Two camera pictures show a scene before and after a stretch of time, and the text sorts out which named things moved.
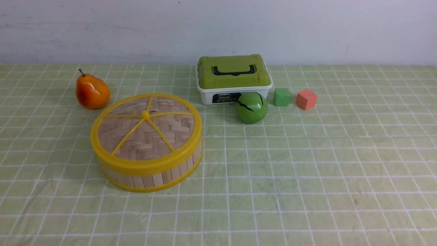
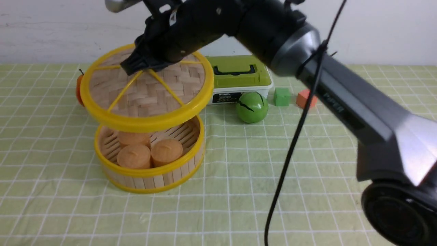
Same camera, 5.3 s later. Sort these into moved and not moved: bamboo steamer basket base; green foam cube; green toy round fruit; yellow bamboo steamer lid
Moved: yellow bamboo steamer lid
Not moved: green toy round fruit; green foam cube; bamboo steamer basket base
